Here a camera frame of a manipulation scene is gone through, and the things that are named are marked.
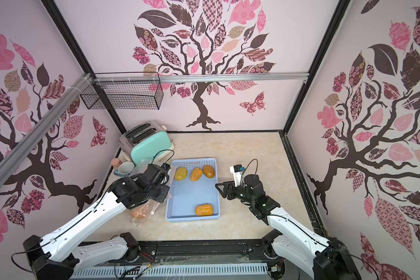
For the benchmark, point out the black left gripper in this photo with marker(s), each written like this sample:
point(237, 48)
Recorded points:
point(161, 197)

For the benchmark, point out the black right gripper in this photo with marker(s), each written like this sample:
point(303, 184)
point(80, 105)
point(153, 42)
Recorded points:
point(229, 189)

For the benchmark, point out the light blue perforated plastic basket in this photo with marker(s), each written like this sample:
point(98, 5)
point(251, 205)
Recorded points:
point(186, 195)

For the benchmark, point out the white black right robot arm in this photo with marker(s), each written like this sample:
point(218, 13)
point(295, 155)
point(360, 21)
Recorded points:
point(294, 238)

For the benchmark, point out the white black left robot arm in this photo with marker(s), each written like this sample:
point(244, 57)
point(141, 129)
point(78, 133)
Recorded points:
point(60, 254)

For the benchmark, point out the brown potato right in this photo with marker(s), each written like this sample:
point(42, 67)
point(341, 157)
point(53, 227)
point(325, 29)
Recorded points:
point(209, 171)

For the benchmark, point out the white blue ceramic mug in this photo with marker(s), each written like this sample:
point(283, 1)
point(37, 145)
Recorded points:
point(125, 169)

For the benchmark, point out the yellow-green potato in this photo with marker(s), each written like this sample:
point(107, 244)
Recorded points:
point(181, 173)

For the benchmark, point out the mint green silver toaster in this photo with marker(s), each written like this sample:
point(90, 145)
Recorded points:
point(144, 141)

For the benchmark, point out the small pink cup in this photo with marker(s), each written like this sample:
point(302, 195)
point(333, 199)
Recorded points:
point(116, 163)

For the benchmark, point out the black base frame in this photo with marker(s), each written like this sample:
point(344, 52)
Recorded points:
point(254, 249)

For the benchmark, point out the white slotted cable duct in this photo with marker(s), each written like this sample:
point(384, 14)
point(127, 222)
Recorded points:
point(173, 272)

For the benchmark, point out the black wire wall basket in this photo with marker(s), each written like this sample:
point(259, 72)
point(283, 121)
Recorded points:
point(124, 91)

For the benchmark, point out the aluminium rail back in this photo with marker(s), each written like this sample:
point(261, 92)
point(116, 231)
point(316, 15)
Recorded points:
point(165, 79)

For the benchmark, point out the aluminium rail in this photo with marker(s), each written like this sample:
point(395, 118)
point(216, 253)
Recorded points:
point(39, 130)
point(165, 79)

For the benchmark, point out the aluminium rail left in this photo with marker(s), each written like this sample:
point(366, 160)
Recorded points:
point(39, 130)

